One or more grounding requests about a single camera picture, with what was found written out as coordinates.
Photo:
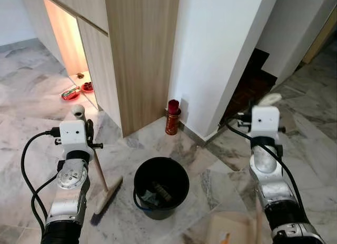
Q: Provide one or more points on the dark wooden staircase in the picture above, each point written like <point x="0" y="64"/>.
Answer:
<point x="253" y="80"/>

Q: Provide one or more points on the black plastic bucket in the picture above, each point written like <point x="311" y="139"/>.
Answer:
<point x="177" y="175"/>

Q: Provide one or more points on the brown striped scrap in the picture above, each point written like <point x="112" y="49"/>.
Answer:
<point x="164" y="192"/>

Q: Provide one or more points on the small brass holder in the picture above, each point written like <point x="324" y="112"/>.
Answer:
<point x="80" y="74"/>

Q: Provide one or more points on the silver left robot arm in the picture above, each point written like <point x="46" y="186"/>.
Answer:
<point x="68" y="202"/>

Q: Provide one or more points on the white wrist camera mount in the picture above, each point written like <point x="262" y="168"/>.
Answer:
<point x="266" y="123"/>
<point x="72" y="136"/>

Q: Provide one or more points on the beige plastic dustpan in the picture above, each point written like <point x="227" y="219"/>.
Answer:
<point x="231" y="229"/>

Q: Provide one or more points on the light wood cabinet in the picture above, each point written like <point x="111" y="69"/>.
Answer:
<point x="142" y="54"/>

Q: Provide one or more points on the grey paper scrap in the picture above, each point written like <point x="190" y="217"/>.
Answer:
<point x="147" y="197"/>

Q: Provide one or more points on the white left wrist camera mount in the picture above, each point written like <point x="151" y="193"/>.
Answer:
<point x="72" y="136"/>

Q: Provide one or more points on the wooden door frame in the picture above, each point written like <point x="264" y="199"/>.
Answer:
<point x="321" y="36"/>

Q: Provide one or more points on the large red offering plate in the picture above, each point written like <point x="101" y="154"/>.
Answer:
<point x="70" y="94"/>

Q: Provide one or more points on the small red offering plate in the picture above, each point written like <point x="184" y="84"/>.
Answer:
<point x="87" y="87"/>

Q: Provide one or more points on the red tin with incense sticks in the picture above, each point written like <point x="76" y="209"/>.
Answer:
<point x="172" y="123"/>

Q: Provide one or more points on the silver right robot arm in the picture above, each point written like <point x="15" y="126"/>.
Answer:
<point x="268" y="175"/>

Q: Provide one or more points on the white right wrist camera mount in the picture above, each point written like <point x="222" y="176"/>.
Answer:
<point x="266" y="123"/>

